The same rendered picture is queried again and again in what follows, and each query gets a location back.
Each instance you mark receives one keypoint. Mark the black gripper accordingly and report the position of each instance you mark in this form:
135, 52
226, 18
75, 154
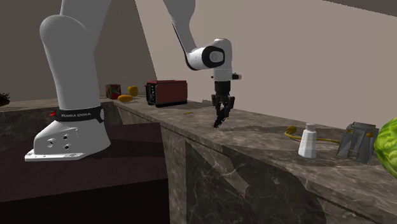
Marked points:
222, 90

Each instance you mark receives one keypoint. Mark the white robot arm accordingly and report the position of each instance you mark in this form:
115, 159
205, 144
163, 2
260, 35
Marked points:
74, 77

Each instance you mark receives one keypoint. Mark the small yellow flat item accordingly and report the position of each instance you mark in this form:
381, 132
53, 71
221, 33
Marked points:
187, 113

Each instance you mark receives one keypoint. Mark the red toaster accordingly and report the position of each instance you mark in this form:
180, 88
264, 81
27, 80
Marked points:
167, 92

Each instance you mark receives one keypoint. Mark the white salt shaker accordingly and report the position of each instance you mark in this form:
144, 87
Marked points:
308, 141

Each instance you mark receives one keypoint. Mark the yellow bell pepper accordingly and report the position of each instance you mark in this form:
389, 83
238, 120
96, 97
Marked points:
133, 90

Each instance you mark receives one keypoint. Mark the orange oval fruit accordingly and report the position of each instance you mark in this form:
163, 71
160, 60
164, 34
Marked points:
125, 98

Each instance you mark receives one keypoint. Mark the red and green box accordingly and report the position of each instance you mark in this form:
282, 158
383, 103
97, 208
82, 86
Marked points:
113, 91

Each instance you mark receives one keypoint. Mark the grey metal box grater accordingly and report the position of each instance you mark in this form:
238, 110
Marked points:
356, 142

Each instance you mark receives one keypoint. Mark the dark robot stand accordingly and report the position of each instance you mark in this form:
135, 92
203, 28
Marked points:
93, 167

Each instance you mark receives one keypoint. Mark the green striped watermelon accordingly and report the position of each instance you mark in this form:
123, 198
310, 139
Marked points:
387, 145

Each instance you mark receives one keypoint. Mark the dark plant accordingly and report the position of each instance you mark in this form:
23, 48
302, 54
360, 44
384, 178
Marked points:
3, 99

